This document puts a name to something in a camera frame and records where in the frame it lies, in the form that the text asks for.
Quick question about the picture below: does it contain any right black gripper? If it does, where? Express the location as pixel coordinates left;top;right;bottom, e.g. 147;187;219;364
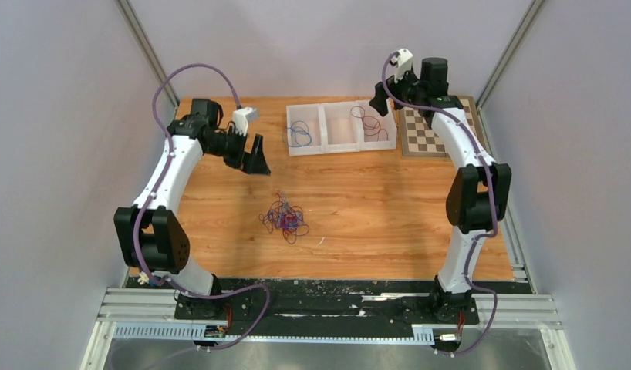
369;65;426;118

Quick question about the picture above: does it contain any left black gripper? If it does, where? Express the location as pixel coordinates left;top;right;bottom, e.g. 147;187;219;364
206;126;271;177

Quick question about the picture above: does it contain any red wire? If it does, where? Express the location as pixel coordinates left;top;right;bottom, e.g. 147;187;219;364
349;105;390;143

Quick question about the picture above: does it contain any blue wire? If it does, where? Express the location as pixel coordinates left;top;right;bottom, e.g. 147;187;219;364
286;120;315;149

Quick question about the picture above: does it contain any wire bundle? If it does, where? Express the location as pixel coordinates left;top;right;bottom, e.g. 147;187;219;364
258;191;312;246

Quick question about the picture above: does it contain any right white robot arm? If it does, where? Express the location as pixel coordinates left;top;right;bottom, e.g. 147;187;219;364
369;49;512;322

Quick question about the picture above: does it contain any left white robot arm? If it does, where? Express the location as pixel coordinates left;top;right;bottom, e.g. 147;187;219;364
113;99;271;319

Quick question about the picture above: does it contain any wooden chessboard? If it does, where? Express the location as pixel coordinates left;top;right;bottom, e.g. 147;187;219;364
395;96;486;158

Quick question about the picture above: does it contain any white three-compartment bin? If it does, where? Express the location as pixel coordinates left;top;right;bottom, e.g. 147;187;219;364
284;99;397;156

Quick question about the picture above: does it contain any white blue toy block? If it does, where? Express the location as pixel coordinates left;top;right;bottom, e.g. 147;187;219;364
137;271;158;287

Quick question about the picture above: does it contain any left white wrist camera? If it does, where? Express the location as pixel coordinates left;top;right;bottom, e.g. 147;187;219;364
232;106;259;136

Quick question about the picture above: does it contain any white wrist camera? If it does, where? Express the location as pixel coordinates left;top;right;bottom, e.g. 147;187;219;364
389;49;413;82
232;106;259;136

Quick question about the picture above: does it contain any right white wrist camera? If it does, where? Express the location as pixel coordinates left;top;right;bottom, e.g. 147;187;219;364
389;49;413;82

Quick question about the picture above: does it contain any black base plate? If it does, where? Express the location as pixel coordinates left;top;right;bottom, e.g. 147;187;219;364
173;277;479;338

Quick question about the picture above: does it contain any grey slotted cable duct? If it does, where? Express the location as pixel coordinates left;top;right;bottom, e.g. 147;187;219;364
112;322;435;344

